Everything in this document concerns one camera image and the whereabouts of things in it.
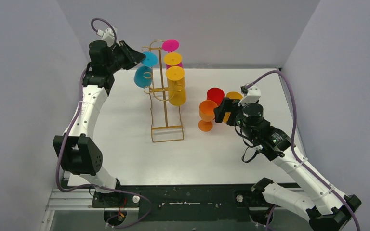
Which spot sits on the magenta wine glass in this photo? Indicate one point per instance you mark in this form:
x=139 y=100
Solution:
x=170 y=46

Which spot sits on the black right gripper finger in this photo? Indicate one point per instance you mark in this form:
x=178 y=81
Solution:
x=219 y=113
x=229 y=105

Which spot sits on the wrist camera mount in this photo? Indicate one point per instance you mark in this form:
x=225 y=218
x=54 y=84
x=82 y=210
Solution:
x=250 y=95
x=108 y=36

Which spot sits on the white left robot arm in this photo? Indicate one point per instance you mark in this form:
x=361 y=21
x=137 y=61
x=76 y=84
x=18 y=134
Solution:
x=76 y=150

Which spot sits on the orange wine glass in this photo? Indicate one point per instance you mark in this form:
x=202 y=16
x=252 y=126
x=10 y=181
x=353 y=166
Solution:
x=207 y=115

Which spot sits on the yellow wine glass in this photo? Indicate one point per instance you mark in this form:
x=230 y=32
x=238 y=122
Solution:
x=173 y=59
x=234 y=96
x=176 y=85

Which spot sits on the blue wine glass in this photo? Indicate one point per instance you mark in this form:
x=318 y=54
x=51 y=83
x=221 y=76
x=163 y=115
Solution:
x=143 y=75

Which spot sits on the gold wire glass rack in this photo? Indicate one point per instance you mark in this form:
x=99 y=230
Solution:
x=159 y=91

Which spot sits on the red wine glass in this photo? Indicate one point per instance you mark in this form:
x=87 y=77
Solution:
x=216 y=95

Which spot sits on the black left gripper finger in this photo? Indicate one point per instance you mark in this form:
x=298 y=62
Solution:
x=128 y=51
x=134 y=58

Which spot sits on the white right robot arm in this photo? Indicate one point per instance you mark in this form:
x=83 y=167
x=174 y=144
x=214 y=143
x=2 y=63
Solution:
x=324 y=207

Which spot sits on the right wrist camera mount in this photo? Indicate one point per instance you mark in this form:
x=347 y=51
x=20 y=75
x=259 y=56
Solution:
x=250 y=95

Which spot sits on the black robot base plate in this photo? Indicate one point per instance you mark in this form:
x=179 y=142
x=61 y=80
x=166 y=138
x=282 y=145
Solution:
x=189 y=203

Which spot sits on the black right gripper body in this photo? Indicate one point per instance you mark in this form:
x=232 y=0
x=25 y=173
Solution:
x=237 y=118

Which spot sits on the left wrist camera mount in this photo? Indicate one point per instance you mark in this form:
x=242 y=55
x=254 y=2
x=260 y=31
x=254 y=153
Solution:
x=108 y=36

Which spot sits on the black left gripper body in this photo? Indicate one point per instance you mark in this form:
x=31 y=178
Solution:
x=126 y=55

